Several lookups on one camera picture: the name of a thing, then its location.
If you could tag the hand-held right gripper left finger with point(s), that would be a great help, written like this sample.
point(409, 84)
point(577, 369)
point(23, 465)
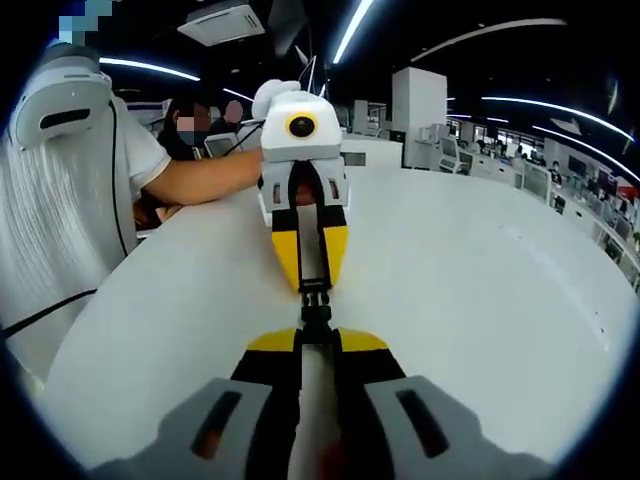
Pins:
point(235, 415)

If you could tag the row of white office desks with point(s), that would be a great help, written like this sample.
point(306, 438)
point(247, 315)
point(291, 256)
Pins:
point(550, 185)

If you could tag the white square column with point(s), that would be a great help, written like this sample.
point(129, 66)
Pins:
point(417, 115)

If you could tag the person's right hand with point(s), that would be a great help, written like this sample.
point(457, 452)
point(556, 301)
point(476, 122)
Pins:
point(332, 462)

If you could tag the black plastic buckle pronged part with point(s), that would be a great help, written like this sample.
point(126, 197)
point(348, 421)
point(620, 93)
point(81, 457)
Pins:
point(316, 320)

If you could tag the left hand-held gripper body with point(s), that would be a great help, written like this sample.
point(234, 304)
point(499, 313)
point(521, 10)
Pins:
point(300, 145)

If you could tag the person's white shirt torso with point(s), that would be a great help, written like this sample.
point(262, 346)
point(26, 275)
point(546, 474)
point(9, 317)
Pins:
point(45, 215)

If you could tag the white office chair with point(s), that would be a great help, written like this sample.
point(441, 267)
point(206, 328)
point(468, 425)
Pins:
point(220, 146)

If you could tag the long ceiling light strip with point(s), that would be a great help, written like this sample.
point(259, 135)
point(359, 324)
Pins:
point(352, 27)
point(150, 67)
point(560, 112)

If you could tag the worn white device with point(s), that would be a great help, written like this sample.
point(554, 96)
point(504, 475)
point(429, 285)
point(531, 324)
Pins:
point(55, 95)

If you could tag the ceiling air conditioner unit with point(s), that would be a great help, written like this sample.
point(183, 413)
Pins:
point(222, 22)

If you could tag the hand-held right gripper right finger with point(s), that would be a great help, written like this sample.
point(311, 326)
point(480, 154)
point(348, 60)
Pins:
point(400, 420)

